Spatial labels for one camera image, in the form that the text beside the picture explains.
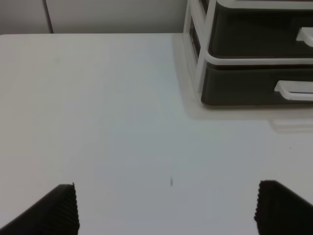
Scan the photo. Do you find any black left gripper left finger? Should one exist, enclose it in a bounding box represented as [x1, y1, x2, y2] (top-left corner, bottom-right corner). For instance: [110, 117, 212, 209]
[0, 184, 80, 235]

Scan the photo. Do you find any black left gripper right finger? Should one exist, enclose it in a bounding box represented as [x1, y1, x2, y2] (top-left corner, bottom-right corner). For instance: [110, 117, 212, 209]
[254, 180, 313, 235]

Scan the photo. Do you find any dark bottom drawer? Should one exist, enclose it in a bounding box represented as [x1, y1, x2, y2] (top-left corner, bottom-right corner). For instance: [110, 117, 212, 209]
[201, 63, 313, 106]

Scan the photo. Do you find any dark drawer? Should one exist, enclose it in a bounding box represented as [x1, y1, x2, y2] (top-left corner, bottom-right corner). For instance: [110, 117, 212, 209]
[208, 4, 313, 59]
[217, 0, 313, 10]
[201, 63, 313, 106]

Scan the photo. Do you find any dark middle drawer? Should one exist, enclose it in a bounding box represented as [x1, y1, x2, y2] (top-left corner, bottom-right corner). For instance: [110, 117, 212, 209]
[208, 4, 313, 59]

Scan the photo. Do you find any dark top drawer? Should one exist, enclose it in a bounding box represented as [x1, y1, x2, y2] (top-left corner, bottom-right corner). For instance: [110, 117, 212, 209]
[217, 0, 313, 10]

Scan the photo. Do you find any white drawer cabinet frame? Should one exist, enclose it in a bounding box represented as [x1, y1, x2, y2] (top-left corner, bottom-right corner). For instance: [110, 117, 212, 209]
[183, 0, 313, 103]

